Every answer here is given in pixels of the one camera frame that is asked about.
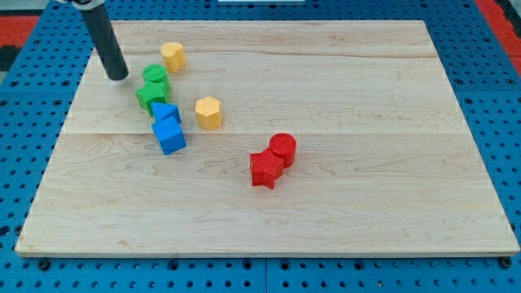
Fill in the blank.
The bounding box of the red star block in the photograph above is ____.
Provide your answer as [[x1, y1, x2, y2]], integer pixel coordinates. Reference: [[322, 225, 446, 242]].
[[250, 148, 284, 190]]

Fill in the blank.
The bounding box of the yellow heart block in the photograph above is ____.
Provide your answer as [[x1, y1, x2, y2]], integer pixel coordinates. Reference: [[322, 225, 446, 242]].
[[160, 42, 186, 73]]

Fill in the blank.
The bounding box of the light wooden board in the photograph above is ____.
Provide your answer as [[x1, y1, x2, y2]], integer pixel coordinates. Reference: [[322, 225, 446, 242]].
[[15, 20, 519, 258]]

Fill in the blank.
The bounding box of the yellow hexagon block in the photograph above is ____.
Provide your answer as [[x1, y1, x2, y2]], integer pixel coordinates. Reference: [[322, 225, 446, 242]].
[[195, 96, 222, 131]]

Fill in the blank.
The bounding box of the green circle block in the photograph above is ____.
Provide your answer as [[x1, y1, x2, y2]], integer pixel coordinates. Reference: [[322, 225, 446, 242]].
[[142, 63, 171, 92]]

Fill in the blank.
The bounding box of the blue cube block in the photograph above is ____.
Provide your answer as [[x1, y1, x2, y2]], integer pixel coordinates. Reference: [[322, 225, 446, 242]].
[[151, 116, 186, 155]]

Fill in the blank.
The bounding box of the blue triangle block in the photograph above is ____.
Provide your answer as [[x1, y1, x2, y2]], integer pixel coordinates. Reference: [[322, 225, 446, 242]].
[[151, 102, 182, 124]]

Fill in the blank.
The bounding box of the red circle block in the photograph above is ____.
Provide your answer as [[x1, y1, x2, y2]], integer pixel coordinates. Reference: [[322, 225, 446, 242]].
[[269, 133, 297, 168]]

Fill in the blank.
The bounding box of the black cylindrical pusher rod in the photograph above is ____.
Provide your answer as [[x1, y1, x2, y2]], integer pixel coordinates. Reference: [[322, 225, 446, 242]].
[[78, 0, 129, 81]]

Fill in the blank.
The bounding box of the green star block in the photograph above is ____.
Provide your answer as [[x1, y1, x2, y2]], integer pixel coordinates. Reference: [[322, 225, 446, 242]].
[[135, 81, 169, 116]]

